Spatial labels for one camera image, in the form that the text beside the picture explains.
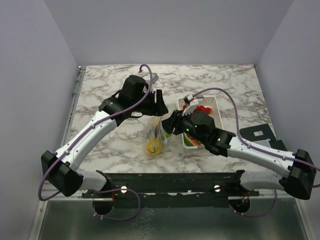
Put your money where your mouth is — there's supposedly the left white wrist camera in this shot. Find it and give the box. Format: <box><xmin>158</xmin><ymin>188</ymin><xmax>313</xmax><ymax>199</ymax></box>
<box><xmin>138</xmin><ymin>72</ymin><xmax>160</xmax><ymax>86</ymax></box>

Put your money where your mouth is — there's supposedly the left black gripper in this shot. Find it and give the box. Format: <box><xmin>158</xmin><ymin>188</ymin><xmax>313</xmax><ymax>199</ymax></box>
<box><xmin>131</xmin><ymin>89</ymin><xmax>169</xmax><ymax>117</ymax></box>

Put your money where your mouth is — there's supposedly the aluminium rail frame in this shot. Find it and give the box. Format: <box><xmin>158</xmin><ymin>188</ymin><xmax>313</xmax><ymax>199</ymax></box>
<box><xmin>29</xmin><ymin>65</ymin><xmax>305</xmax><ymax>238</ymax></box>

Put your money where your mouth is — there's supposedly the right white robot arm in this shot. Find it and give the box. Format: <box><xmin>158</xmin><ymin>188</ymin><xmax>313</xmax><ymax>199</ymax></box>
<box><xmin>162</xmin><ymin>110</ymin><xmax>317</xmax><ymax>200</ymax></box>

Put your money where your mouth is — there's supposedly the white plastic basket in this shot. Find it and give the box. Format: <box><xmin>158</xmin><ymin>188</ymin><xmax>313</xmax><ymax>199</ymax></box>
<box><xmin>178</xmin><ymin>95</ymin><xmax>224</xmax><ymax>149</ymax></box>

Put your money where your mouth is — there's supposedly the black foam pad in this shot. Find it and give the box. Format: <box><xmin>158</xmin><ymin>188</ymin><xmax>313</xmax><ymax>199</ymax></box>
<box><xmin>239</xmin><ymin>123</ymin><xmax>287</xmax><ymax>151</ymax></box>

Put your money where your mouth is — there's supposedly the watermelon slice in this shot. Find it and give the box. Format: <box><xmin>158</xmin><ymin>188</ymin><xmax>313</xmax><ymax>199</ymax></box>
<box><xmin>183</xmin><ymin>133</ymin><xmax>203</xmax><ymax>148</ymax></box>

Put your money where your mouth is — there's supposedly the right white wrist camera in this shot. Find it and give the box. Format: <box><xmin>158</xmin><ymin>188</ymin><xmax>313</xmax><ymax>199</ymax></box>
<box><xmin>182</xmin><ymin>94</ymin><xmax>199</xmax><ymax>116</ymax></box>

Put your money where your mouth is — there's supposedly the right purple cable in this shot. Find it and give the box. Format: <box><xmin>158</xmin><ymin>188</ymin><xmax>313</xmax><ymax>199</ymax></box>
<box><xmin>183</xmin><ymin>87</ymin><xmax>320</xmax><ymax>218</ymax></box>

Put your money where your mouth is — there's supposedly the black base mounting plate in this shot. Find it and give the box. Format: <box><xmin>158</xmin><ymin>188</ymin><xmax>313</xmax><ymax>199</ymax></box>
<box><xmin>82</xmin><ymin>171</ymin><xmax>261</xmax><ymax>210</ymax></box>

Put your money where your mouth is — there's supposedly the red strawberry pile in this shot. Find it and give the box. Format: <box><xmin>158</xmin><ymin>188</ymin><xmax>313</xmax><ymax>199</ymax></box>
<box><xmin>182</xmin><ymin>104</ymin><xmax>212</xmax><ymax>114</ymax></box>

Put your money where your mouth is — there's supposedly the clear zip top bag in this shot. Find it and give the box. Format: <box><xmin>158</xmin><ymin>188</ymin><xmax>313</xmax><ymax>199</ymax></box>
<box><xmin>143</xmin><ymin>116</ymin><xmax>167</xmax><ymax>155</ymax></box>

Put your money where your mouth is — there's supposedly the yellow bell pepper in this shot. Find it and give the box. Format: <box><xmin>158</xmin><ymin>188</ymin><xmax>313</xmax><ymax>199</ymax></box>
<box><xmin>146</xmin><ymin>140</ymin><xmax>163</xmax><ymax>156</ymax></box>

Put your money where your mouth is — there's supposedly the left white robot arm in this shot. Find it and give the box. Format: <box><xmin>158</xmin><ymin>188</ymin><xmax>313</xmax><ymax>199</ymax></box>
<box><xmin>41</xmin><ymin>75</ymin><xmax>169</xmax><ymax>198</ymax></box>

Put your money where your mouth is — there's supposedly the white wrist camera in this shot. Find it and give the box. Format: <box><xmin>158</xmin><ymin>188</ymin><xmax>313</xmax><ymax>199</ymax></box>
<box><xmin>138</xmin><ymin>72</ymin><xmax>160</xmax><ymax>86</ymax></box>
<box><xmin>182</xmin><ymin>94</ymin><xmax>199</xmax><ymax>116</ymax></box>

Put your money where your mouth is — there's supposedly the green lime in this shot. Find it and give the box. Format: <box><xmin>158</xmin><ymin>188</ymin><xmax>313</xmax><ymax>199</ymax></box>
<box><xmin>163</xmin><ymin>133</ymin><xmax>172</xmax><ymax>144</ymax></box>

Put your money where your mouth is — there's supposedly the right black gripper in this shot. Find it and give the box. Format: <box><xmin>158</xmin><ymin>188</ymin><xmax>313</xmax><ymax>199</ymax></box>
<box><xmin>158</xmin><ymin>107</ymin><xmax>206</xmax><ymax>145</ymax></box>

